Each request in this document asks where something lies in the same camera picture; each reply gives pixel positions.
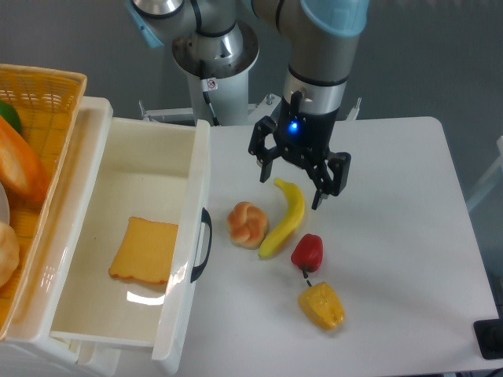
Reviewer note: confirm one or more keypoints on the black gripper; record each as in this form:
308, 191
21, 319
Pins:
303, 140

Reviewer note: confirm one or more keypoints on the white drawer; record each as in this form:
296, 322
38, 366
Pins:
155, 171

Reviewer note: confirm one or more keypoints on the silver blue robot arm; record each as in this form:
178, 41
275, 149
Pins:
299, 22

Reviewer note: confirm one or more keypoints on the white drawer cabinet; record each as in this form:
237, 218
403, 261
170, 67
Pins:
29, 349

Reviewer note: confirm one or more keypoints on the yellow banana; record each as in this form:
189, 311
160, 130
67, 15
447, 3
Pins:
288, 225

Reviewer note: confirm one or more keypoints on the knotted bread roll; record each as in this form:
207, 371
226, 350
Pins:
247, 225

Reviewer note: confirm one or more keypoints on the red bell pepper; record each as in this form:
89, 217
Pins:
308, 254

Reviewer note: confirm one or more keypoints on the yellow bell pepper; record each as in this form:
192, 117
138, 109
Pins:
322, 306

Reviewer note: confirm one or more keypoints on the orange toast slice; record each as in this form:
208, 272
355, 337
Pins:
146, 252

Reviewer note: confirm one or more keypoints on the yellow woven basket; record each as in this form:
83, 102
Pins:
47, 101

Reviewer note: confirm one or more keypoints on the black device at table edge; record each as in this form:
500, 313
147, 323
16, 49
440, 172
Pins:
489, 337

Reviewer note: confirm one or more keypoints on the orange baguette bread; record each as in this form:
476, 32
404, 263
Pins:
21, 169

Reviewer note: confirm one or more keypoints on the green vegetable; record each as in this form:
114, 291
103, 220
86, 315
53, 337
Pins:
10, 115

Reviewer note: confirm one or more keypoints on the white plate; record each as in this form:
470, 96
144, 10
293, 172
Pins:
4, 206

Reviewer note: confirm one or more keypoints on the round beige bread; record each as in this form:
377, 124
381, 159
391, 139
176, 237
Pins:
10, 252

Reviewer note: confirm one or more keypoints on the black drawer handle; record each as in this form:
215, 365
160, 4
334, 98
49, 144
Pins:
204, 244

